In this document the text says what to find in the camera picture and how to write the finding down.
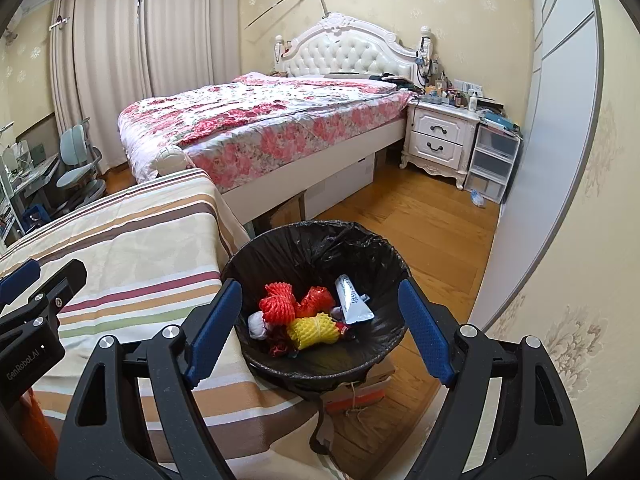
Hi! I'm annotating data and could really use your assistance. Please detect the brown cardboard box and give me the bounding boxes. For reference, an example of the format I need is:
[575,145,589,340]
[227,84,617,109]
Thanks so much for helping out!
[260,192,307,231]

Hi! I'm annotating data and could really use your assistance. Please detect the teal flat box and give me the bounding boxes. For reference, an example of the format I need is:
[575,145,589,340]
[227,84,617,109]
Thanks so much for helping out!
[482,112,521,134]

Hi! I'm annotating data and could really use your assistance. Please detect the cardboard box with string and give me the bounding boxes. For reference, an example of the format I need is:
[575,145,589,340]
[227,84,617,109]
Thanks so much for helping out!
[320,355,396,417]

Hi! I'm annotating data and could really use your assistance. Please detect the grey blue desk chair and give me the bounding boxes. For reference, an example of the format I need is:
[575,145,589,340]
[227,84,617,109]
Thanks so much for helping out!
[54,117,109,211]

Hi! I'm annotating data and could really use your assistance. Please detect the silver white tube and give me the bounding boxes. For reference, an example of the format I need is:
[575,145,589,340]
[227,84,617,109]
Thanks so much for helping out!
[334,274,375,324]

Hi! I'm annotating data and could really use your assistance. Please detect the yellow foam fruit net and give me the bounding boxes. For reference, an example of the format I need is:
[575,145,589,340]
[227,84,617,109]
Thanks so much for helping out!
[286,312,341,351]

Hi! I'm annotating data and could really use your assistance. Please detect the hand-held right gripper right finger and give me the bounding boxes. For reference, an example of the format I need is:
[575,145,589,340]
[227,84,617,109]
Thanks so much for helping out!
[398,277,588,480]

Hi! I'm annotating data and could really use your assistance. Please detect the black strap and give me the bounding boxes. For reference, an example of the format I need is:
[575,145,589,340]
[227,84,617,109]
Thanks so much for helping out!
[308,409,337,457]

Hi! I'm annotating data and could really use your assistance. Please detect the red foam fruit net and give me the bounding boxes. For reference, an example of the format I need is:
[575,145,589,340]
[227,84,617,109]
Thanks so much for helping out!
[259,282,299,324]

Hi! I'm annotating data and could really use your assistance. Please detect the pile of small bedside items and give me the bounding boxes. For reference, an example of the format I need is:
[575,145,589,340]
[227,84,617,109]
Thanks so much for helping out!
[415,72,506,114]

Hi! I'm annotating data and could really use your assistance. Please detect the white two-drawer nightstand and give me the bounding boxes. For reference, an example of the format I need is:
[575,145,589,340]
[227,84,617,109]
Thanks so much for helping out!
[399,100,482,191]

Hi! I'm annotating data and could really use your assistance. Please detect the pink floral quilt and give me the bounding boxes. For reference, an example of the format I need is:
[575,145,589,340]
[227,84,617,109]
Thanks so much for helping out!
[117,72,417,194]

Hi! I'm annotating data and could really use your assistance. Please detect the white sliding wardrobe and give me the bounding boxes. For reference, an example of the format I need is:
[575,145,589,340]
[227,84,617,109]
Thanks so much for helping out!
[470,0,640,480]

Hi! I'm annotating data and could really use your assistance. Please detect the grey study desk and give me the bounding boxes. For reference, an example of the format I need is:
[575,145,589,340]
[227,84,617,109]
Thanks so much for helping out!
[0,152,61,242]

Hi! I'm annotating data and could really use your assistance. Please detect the striped tablecloth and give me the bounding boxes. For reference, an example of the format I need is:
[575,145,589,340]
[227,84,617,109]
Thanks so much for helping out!
[0,167,322,480]

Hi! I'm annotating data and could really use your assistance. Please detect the white tissue ball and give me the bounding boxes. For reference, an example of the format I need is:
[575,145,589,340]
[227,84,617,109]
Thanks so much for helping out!
[248,310,271,341]

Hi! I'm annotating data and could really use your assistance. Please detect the clear plastic drawer unit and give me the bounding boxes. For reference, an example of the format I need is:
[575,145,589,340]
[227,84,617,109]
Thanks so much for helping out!
[465,122,521,205]

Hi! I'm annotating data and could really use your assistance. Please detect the bin with black bag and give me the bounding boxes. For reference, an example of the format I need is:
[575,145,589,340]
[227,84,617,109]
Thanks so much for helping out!
[220,220,414,402]

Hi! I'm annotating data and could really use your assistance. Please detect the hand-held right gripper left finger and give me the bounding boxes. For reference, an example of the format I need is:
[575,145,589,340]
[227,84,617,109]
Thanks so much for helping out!
[55,277,245,480]

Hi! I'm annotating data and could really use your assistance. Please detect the white bed with tufted headboard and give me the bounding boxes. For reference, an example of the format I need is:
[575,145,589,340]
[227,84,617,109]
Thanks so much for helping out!
[117,12,427,227]

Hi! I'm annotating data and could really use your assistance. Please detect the white storage box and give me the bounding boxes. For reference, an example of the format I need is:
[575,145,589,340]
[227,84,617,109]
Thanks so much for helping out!
[304,152,377,221]

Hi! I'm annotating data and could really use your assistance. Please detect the beige curtain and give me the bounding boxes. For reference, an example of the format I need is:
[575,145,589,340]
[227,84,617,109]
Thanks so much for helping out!
[50,0,149,134]
[140,0,246,99]

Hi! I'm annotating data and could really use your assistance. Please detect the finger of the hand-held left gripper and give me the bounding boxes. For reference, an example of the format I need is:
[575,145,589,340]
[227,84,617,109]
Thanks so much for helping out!
[29,258,87,311]
[0,258,42,306]

